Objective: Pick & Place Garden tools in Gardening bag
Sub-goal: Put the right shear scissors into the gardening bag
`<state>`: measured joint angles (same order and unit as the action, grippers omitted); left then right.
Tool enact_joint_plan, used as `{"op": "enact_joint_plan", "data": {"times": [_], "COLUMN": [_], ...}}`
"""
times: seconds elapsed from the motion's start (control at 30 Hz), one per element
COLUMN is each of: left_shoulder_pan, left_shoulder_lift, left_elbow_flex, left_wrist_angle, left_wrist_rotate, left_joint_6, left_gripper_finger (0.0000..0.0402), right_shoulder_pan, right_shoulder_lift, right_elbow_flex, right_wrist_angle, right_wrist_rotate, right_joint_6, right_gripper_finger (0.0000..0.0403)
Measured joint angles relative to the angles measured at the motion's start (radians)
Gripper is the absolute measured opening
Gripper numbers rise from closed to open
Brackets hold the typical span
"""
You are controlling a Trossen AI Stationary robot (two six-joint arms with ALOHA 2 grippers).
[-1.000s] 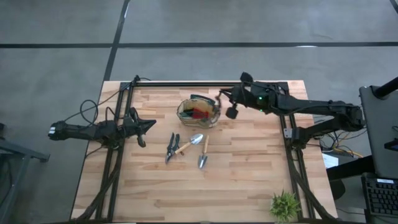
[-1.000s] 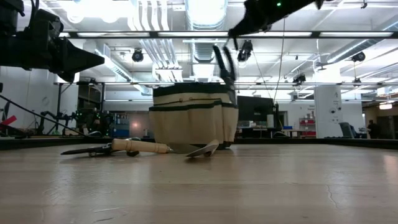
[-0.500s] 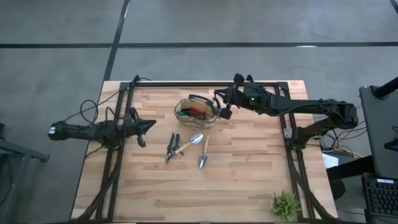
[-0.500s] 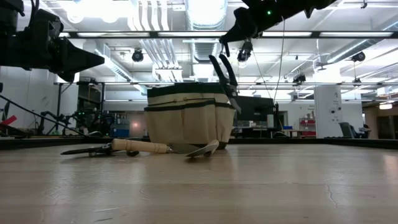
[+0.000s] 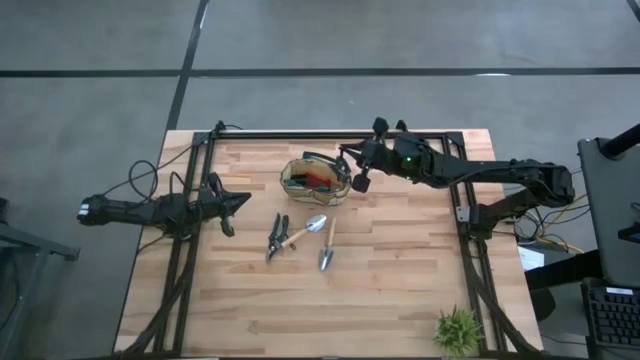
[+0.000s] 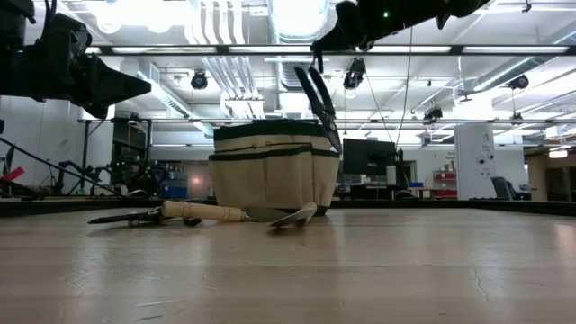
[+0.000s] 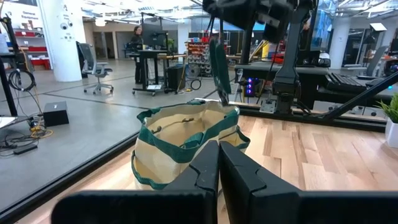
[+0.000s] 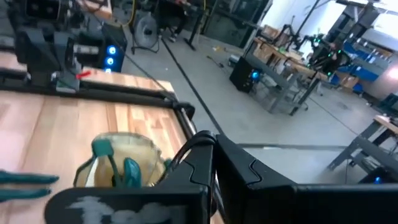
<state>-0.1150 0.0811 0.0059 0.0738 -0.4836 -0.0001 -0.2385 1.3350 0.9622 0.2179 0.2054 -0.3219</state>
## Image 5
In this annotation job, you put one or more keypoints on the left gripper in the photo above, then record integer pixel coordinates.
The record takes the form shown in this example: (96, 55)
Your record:
(212, 202)

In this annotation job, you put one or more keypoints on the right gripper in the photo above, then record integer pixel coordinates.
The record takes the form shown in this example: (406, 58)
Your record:
(380, 152)

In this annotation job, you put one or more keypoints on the red black gardening glove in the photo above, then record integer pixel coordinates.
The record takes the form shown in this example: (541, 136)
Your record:
(314, 181)

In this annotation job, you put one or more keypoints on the beige green gardening tote bag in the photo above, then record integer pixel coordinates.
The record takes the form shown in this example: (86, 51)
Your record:
(320, 199)

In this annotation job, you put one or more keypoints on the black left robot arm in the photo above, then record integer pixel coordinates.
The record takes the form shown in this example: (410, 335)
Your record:
(130, 211)

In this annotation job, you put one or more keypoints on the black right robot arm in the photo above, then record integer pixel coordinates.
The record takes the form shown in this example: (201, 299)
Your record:
(475, 170)

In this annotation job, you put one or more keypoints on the dark metal stand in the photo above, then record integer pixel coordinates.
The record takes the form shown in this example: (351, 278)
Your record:
(40, 246)

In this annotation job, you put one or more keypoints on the white paper sheet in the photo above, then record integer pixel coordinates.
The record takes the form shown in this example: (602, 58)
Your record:
(531, 259)

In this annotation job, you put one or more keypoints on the small green potted plant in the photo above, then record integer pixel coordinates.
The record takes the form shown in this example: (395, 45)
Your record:
(457, 332)

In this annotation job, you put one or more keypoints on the black round base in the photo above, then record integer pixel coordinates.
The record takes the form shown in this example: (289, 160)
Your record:
(542, 304)

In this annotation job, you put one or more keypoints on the black desk bar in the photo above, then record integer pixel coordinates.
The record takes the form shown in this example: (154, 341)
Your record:
(565, 272)

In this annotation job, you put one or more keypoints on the grey flat panel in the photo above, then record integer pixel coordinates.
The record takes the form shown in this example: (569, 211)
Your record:
(607, 210)

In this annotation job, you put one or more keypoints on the black pole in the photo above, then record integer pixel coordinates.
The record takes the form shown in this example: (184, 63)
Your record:
(622, 142)

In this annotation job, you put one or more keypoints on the black keyboard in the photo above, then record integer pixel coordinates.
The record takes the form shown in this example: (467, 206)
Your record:
(615, 317)

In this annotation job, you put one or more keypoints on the black aluminium rig frame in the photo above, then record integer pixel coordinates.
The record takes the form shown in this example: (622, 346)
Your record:
(300, 135)

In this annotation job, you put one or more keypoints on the silver metal bracket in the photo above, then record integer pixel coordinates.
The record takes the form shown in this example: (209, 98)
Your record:
(463, 214)

